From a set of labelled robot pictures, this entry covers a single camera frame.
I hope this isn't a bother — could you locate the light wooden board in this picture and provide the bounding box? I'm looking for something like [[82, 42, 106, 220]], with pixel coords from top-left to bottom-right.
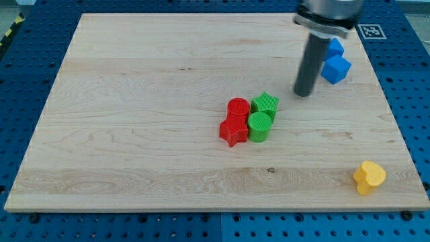
[[5, 13, 429, 212]]

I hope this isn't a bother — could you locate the green star block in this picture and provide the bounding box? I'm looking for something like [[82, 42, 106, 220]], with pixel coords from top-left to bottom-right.
[[251, 91, 280, 123]]

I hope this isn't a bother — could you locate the red cylinder block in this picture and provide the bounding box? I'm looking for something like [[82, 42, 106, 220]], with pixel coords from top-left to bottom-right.
[[226, 97, 251, 123]]

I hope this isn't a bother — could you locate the red star block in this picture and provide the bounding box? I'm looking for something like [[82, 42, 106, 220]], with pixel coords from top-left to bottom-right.
[[219, 115, 249, 147]]

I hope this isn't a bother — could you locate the yellow black hazard tape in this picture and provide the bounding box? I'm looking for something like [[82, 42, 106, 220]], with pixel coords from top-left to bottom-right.
[[1, 12, 25, 47]]

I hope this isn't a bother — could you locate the green cylinder block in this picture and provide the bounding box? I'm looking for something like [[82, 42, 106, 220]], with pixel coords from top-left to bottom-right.
[[248, 112, 272, 143]]

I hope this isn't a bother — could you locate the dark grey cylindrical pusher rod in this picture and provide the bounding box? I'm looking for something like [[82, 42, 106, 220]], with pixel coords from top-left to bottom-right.
[[294, 33, 330, 97]]

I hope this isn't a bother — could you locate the blue block behind rod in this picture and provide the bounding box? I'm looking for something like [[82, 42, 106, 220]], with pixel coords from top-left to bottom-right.
[[323, 38, 345, 61]]

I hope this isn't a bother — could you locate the blue cube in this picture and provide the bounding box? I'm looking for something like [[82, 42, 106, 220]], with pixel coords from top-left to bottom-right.
[[321, 55, 351, 85]]

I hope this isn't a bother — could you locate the white fiducial marker tag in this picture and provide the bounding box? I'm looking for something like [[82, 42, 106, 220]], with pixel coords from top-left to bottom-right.
[[357, 24, 386, 40]]

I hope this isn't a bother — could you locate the yellow heart block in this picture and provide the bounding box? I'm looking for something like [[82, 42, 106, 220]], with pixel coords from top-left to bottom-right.
[[353, 161, 387, 196]]

